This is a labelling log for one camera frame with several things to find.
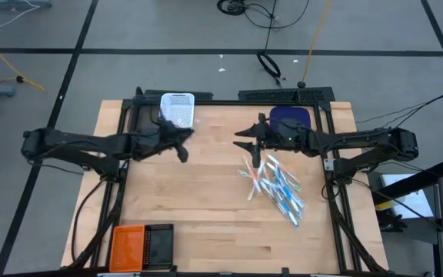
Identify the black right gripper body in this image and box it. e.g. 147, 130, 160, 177
251, 112, 284, 169

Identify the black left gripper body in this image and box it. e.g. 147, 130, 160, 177
128, 117, 192, 163

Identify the orange toothbrush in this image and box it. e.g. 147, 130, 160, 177
242, 155, 261, 193
248, 161, 265, 202

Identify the blue toothbrush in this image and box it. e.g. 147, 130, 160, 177
273, 172, 306, 209
278, 199, 301, 229
265, 161, 295, 202
259, 179, 298, 223

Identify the navy blue mat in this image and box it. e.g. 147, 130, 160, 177
269, 106, 312, 134

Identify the white perforated plastic basket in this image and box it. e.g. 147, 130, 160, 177
159, 92, 196, 129

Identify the black perforated box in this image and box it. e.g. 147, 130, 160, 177
238, 86, 336, 104

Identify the black perforated plastic basket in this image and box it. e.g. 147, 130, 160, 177
142, 223, 175, 271

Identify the orange perforated plastic basket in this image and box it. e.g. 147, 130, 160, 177
108, 225, 145, 273

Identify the black desk bar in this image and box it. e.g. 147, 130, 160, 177
371, 157, 443, 205

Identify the white paper sheet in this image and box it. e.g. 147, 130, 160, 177
378, 172, 436, 220

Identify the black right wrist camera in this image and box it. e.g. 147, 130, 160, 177
281, 117, 307, 149

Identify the black aluminium rig frame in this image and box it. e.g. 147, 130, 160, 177
67, 98, 390, 275

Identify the yellow cable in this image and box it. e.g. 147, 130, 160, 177
297, 0, 332, 88
0, 30, 46, 92

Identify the black coiled cable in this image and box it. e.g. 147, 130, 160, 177
216, 0, 311, 30
256, 0, 284, 88

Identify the white cable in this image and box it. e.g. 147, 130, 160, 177
0, 0, 42, 39

